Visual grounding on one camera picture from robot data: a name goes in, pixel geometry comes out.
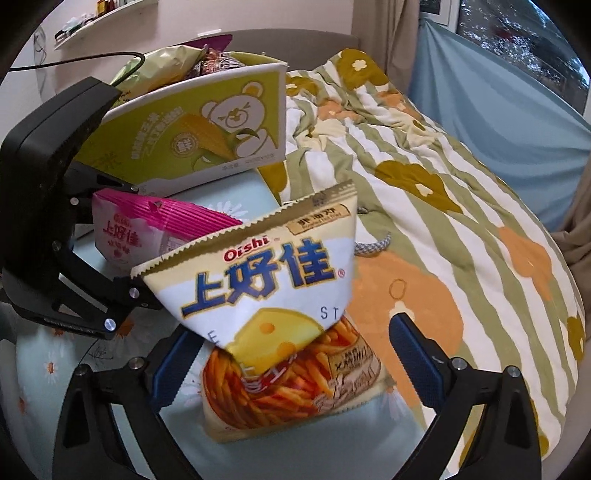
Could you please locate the floral striped blanket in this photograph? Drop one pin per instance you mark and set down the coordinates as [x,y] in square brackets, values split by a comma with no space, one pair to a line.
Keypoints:
[461,207]

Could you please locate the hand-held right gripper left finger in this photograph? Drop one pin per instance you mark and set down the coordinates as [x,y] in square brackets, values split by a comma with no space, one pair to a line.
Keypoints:
[171,371]

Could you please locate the dark brown snack packet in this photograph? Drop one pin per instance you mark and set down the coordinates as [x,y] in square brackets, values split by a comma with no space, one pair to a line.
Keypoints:
[217,62]

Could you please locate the light blue cloth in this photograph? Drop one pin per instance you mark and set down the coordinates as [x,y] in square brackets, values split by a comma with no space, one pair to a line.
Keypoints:
[498,115]

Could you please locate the white wall shelf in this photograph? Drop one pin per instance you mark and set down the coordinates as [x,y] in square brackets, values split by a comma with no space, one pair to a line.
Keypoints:
[106,21]

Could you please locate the cheese stick snack packet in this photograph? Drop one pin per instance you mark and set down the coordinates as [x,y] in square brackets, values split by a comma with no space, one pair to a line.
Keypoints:
[277,277]

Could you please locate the green chip bag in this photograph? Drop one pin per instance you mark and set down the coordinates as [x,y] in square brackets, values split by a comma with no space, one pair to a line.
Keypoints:
[161,64]

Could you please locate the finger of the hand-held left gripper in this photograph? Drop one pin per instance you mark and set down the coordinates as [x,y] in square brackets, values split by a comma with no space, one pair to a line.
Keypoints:
[129,293]
[115,184]

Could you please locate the green cardboard box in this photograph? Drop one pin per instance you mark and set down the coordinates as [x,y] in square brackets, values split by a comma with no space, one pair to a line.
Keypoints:
[184,124]

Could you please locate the beige curtain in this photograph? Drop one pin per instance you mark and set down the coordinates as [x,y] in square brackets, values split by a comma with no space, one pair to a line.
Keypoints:
[575,217]
[397,37]

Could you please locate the small checked cloth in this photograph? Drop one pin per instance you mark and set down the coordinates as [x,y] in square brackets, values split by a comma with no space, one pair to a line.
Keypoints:
[371,244]

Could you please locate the magenta white snack packet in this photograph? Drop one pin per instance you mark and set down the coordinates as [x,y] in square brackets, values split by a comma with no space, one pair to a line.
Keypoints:
[124,235]

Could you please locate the window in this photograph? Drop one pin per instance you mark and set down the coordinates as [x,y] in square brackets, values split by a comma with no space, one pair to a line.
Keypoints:
[521,32]

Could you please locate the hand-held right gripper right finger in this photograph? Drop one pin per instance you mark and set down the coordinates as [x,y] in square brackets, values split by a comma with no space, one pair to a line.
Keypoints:
[415,355]

